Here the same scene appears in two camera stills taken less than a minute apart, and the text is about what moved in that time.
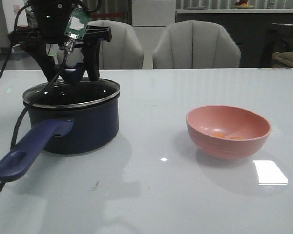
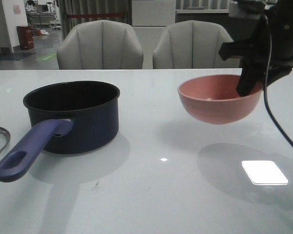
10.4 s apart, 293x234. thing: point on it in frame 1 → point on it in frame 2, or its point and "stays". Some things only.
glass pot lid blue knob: [70, 91] → [0, 138]
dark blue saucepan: [66, 118] stays
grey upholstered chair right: [195, 44] stays
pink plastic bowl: [226, 132] → [214, 99]
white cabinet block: [150, 18] stays
